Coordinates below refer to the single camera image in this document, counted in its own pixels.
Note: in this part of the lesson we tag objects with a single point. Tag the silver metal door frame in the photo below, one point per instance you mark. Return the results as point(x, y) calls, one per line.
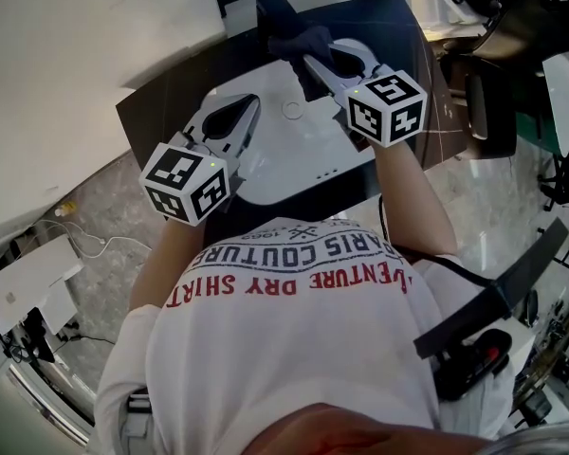
point(47, 403)

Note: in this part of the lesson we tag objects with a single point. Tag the small yellow bottle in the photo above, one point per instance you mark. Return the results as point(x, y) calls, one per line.
point(65, 209)

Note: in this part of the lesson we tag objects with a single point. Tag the person's right forearm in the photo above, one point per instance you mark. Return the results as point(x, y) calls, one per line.
point(412, 197)

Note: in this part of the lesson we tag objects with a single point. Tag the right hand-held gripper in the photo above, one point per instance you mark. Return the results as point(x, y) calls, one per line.
point(384, 107)

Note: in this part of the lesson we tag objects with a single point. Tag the round white drain cover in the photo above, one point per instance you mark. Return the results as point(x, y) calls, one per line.
point(293, 110)

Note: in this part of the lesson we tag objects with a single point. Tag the white desk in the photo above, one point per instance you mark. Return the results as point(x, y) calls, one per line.
point(446, 7)

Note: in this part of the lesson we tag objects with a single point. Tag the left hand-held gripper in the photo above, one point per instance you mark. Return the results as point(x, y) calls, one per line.
point(180, 173)

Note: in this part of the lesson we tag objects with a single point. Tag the black office chair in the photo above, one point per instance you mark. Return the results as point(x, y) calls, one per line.
point(479, 107)

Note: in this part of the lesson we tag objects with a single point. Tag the white round table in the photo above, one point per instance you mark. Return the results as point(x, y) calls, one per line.
point(564, 97)

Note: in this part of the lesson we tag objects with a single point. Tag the green cabinet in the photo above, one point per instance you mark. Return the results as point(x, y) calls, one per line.
point(536, 131)

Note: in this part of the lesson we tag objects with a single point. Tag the white sink basin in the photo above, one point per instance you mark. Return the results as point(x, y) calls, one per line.
point(294, 159)

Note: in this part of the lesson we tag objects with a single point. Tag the dark blue cloth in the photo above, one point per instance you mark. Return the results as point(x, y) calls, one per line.
point(308, 41)

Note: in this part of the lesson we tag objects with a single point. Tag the black tangled equipment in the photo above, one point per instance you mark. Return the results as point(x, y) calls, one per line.
point(40, 344)

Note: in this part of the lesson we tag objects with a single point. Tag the person's white printed shirt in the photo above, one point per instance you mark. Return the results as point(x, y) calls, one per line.
point(289, 349)

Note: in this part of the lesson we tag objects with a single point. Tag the person's left forearm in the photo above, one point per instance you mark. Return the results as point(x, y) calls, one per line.
point(170, 259)

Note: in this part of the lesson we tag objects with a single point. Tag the white cardboard box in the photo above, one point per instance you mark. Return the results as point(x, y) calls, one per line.
point(23, 282)

